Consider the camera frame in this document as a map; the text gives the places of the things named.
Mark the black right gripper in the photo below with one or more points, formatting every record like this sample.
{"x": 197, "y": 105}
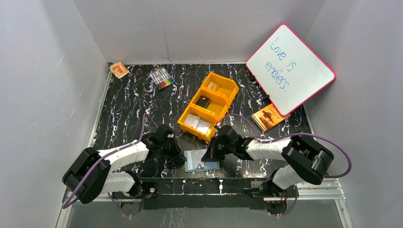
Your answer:
{"x": 211, "y": 155}

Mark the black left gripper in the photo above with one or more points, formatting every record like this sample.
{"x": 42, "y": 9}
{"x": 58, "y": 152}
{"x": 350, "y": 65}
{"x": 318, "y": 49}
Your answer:
{"x": 173, "y": 150}

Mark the mint green card holder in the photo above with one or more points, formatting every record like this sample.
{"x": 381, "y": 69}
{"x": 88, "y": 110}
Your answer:
{"x": 212, "y": 165}

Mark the orange three-compartment bin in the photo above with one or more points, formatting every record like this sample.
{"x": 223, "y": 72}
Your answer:
{"x": 209, "y": 105}

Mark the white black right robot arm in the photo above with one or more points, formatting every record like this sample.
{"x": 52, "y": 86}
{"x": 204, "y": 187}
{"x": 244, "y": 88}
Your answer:
{"x": 307, "y": 160}

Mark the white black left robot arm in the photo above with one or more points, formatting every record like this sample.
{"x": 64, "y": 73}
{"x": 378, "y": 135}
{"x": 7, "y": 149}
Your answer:
{"x": 96, "y": 172}

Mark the grey card in bin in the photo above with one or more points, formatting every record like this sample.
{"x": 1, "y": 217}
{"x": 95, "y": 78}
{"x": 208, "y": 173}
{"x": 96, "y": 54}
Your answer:
{"x": 197, "y": 123}

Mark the small orange card box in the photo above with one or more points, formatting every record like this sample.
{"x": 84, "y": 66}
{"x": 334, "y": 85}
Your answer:
{"x": 118, "y": 69}

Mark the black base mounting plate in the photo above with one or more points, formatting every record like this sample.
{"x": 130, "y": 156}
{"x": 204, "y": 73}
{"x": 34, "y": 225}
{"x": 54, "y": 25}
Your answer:
{"x": 159, "y": 193}

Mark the black item in bin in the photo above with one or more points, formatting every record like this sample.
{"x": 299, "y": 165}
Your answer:
{"x": 203, "y": 102}

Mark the orange cover book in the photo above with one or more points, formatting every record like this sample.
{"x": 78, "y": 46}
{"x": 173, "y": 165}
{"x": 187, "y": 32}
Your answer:
{"x": 268, "y": 117}

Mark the beige item in bin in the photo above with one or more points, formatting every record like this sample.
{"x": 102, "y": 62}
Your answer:
{"x": 213, "y": 86}

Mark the pack of coloured markers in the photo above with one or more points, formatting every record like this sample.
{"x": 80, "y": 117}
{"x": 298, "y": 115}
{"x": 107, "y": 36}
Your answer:
{"x": 161, "y": 78}

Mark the pink framed whiteboard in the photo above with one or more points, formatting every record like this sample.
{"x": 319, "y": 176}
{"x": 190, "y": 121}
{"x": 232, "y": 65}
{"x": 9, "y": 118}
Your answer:
{"x": 288, "y": 70}

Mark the aluminium rail frame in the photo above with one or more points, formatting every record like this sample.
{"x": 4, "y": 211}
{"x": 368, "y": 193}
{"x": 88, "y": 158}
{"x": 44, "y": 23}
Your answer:
{"x": 329, "y": 189}

